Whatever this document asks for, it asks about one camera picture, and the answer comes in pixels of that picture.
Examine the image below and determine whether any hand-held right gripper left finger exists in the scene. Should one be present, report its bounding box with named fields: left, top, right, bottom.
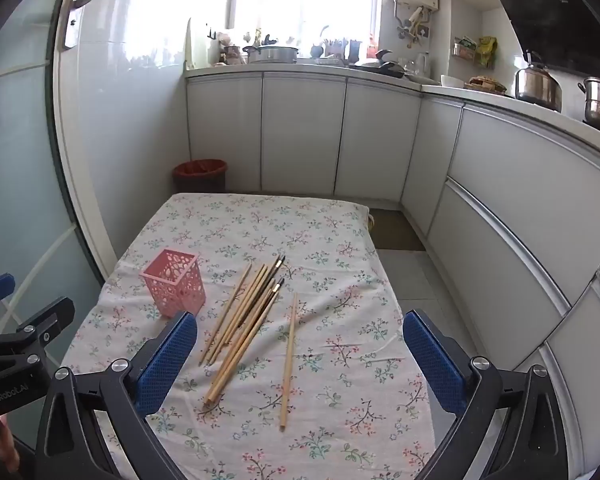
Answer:
left=34, top=310, right=199, bottom=480

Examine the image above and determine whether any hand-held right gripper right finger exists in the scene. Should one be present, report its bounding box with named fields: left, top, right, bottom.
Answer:
left=402, top=309, right=571, bottom=480

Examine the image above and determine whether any pink plastic utensil basket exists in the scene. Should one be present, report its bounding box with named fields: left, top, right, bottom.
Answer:
left=140, top=249, right=207, bottom=318

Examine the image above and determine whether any bunch of wooden chopsticks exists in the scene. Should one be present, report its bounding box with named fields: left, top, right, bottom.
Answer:
left=199, top=255, right=287, bottom=406

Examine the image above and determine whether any tan bamboo chopstick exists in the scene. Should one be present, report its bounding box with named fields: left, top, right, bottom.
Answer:
left=279, top=292, right=297, bottom=432

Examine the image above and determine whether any dark brown chopstick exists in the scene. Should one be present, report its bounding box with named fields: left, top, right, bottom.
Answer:
left=230, top=255, right=287, bottom=341
left=235, top=278, right=285, bottom=346

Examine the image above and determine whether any person's left hand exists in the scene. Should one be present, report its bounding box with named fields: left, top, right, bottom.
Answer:
left=0, top=412, right=21, bottom=471

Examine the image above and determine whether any frosted glass door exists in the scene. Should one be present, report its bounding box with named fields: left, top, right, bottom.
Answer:
left=0, top=0, right=116, bottom=461

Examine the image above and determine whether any floral tablecloth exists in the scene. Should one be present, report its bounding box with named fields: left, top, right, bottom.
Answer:
left=60, top=192, right=436, bottom=480

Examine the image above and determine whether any red trash bin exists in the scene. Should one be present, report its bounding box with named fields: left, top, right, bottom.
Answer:
left=172, top=159, right=229, bottom=195

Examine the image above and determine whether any wicker basket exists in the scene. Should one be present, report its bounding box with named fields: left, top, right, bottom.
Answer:
left=464, top=76, right=508, bottom=95

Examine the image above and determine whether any steel kettle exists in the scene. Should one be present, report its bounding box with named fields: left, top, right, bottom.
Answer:
left=514, top=50, right=563, bottom=112

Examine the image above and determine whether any black wok with lid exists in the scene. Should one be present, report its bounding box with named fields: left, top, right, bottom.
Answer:
left=349, top=49, right=406, bottom=79

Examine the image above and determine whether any pale cutting board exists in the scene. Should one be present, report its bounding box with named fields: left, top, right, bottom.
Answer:
left=185, top=16, right=211, bottom=70

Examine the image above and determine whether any yellow packet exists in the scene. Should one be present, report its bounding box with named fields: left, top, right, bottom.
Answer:
left=475, top=36, right=498, bottom=67

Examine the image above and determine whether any wide steel pot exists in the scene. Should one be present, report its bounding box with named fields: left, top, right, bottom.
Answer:
left=242, top=44, right=300, bottom=64

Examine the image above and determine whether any black range hood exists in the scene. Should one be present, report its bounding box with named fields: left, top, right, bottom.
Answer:
left=472, top=0, right=600, bottom=86

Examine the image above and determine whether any metal door handle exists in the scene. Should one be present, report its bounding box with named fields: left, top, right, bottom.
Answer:
left=52, top=0, right=95, bottom=51

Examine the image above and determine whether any metal wall rack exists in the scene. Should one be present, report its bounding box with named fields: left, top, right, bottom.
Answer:
left=452, top=36, right=481, bottom=61

